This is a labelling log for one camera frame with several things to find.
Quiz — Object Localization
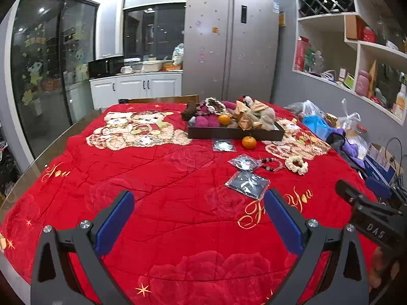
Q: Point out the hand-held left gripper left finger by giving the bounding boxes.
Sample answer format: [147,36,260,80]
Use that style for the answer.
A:
[30,190,136,305]

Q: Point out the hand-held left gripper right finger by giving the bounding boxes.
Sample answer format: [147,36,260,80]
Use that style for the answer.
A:
[263,188,371,305]

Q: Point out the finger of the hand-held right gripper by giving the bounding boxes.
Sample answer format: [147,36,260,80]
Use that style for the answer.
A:
[336,179,382,212]
[366,177,393,197]

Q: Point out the beige fluffy toy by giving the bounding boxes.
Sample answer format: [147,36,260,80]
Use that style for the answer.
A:
[251,106,277,130]

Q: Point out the dark rectangular box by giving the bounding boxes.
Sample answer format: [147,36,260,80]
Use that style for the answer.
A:
[187,114,285,142]

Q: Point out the dark brown bead string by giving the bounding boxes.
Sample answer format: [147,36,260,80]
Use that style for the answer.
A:
[181,101,201,121]

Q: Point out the white crochet bracelet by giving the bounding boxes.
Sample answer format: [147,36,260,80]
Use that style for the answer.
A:
[200,98,228,115]

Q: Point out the person's right hand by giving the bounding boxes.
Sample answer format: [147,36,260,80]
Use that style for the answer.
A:
[370,248,399,289]

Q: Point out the blue white cardboard box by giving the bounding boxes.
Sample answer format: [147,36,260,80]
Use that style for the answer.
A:
[362,143,398,185]

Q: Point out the purple cloth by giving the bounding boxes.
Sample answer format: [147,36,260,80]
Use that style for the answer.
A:
[326,129,366,170]

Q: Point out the clear packet with dark card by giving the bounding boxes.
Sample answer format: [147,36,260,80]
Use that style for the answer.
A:
[224,171,271,201]

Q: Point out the cream knitted scrunchie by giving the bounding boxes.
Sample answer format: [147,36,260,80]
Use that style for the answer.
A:
[285,155,309,176]

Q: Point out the red printed blanket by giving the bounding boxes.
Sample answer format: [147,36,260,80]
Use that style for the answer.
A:
[0,102,387,305]

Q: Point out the clear packet with silver jewellery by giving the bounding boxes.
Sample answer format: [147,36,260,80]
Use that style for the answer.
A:
[228,154,264,170]

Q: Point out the knotted clear plastic bag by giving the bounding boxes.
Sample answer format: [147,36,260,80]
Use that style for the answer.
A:
[337,98,371,159]

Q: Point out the blue plastic bag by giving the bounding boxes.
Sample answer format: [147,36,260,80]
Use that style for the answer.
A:
[302,114,334,135]

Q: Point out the white orange bottle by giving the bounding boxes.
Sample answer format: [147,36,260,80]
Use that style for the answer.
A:
[394,83,407,118]

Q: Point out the magenta plush scrunchie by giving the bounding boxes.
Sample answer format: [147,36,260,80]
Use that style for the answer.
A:
[195,100,237,129]

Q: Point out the wooden chair back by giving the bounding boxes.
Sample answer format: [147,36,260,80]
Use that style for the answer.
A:
[118,95,199,105]

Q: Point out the white kitchen cabinet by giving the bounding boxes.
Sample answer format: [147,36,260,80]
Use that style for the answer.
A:
[90,71,183,110]

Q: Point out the green box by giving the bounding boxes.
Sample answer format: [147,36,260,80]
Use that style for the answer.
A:
[305,48,317,73]

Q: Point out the red gift box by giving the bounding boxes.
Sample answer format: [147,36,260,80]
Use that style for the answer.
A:
[294,36,310,72]

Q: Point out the black microwave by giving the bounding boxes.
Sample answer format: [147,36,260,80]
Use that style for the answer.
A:
[88,55,125,78]

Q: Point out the glass sliding door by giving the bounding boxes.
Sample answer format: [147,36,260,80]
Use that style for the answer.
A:
[9,0,99,166]

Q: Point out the brown box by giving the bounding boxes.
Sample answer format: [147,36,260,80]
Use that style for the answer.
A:
[345,14,361,40]

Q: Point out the plastic bag on counter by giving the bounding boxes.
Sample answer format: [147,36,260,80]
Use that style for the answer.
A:
[172,43,185,66]

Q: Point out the silver refrigerator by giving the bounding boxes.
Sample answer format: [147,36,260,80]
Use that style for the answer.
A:
[182,0,280,104]

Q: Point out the dark window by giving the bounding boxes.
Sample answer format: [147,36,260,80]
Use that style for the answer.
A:
[122,3,186,61]

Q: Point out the black cables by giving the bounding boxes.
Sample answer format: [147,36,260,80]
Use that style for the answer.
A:
[382,136,407,197]

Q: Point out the dark and pink bead bracelet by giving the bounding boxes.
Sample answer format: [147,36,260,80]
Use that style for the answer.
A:
[257,158,284,172]

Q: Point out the clear packet with round ring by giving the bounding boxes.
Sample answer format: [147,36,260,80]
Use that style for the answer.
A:
[212,139,236,152]

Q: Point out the white wall shelf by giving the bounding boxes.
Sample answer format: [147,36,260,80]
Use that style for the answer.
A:
[293,0,407,126]

